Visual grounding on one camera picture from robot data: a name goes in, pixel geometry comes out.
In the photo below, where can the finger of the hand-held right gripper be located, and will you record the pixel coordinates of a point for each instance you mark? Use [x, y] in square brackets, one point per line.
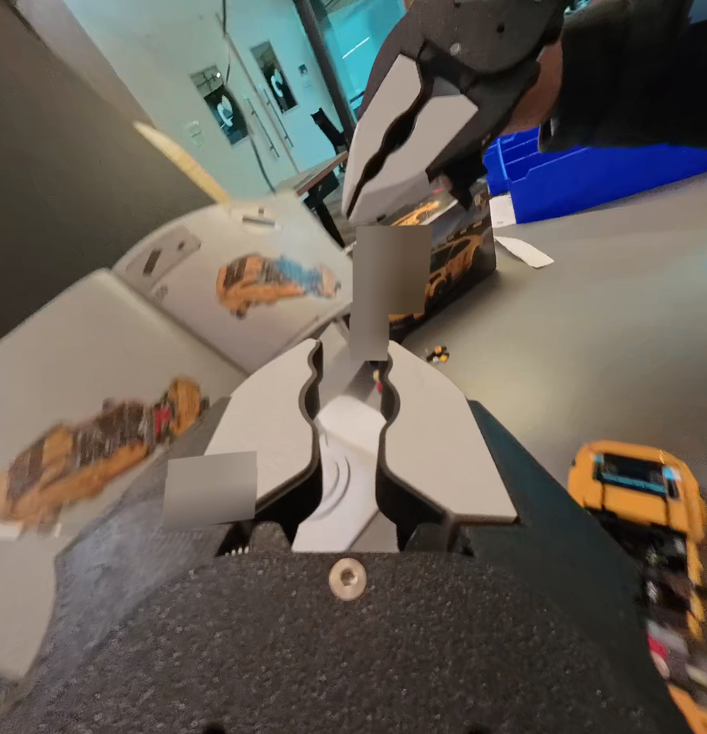
[428, 137]
[382, 103]

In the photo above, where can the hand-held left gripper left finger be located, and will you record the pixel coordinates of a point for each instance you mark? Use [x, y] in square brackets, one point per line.
[267, 424]

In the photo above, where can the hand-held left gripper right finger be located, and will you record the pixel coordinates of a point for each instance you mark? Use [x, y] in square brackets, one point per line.
[439, 447]

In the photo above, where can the blue plastic bin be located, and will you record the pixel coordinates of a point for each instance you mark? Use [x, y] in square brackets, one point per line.
[588, 172]

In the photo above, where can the yellow lego car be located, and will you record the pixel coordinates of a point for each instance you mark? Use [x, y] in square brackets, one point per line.
[634, 504]

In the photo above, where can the red lego minifigure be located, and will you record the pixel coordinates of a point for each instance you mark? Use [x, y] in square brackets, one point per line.
[378, 381]

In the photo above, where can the black lego set box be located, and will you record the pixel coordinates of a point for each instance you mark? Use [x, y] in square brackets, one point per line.
[462, 258]

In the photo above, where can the person's right hand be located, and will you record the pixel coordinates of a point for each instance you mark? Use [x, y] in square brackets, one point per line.
[537, 97]

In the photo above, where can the black office chair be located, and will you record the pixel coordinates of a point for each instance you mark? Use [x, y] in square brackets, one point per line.
[330, 129]

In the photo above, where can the black building column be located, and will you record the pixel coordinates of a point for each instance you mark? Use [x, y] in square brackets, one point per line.
[324, 69]

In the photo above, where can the white book stand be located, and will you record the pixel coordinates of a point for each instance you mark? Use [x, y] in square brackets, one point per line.
[342, 459]

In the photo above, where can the small loose yellow-black bricks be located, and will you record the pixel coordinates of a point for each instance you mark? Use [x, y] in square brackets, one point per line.
[439, 354]

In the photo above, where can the long background desk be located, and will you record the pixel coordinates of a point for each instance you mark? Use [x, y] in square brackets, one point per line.
[313, 178]

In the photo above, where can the dark glass door panel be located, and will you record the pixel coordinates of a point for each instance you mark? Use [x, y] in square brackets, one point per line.
[227, 109]
[276, 77]

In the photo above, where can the black board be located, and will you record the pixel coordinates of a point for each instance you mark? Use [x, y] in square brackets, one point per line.
[55, 172]

